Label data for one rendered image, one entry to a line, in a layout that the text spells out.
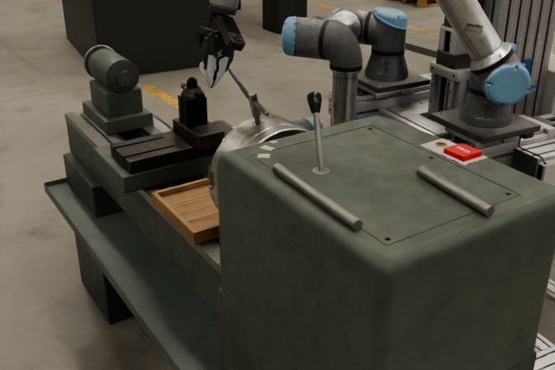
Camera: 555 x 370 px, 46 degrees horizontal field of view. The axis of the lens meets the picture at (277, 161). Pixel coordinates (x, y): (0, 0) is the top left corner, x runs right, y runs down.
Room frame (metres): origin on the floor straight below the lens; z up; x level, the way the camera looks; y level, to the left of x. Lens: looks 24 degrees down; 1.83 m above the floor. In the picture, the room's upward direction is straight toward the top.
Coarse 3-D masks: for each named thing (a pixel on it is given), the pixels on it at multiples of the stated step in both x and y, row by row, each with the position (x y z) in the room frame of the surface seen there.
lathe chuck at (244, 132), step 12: (252, 120) 1.59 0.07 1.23; (264, 120) 1.59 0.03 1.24; (276, 120) 1.59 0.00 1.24; (240, 132) 1.55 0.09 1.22; (252, 132) 1.53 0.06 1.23; (228, 144) 1.53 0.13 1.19; (240, 144) 1.51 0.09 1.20; (216, 156) 1.53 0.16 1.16; (216, 168) 1.51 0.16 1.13; (216, 180) 1.50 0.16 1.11; (216, 192) 1.50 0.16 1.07; (216, 204) 1.52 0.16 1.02
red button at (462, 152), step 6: (462, 144) 1.36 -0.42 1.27; (444, 150) 1.33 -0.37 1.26; (450, 150) 1.32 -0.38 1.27; (456, 150) 1.32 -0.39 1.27; (462, 150) 1.32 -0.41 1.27; (468, 150) 1.32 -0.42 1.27; (474, 150) 1.32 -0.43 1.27; (480, 150) 1.32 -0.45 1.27; (456, 156) 1.30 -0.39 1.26; (462, 156) 1.29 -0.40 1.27; (468, 156) 1.29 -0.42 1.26; (474, 156) 1.30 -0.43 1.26
